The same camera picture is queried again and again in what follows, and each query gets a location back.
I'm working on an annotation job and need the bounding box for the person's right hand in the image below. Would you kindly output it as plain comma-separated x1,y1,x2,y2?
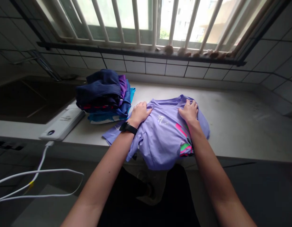
178,99,199,124

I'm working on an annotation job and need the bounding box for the person's left hand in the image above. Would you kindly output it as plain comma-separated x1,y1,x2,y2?
129,101,153,128

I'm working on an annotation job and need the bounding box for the lavender printed t-shirt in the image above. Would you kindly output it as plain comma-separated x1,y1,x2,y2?
102,94,211,171

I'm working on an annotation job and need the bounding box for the purple garment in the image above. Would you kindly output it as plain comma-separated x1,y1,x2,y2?
118,74,128,102

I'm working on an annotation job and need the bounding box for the light blue printed garment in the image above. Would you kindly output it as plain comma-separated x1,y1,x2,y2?
87,111,129,124

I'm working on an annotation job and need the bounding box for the navy blue garment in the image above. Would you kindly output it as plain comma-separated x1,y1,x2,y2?
75,69,122,111

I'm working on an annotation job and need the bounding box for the row of seashells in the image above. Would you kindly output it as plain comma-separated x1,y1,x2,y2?
154,44,234,60

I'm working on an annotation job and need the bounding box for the white power bank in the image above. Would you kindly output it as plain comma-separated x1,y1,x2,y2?
39,104,86,142

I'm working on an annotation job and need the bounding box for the barred window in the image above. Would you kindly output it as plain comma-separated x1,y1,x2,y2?
36,0,280,67

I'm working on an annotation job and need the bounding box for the metal faucet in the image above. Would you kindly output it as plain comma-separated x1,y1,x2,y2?
12,49,78,82

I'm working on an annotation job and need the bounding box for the dark kitchen sink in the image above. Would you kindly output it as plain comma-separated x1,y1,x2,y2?
0,74,88,125

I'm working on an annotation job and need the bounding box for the white charging cable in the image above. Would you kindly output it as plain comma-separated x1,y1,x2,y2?
0,140,85,204

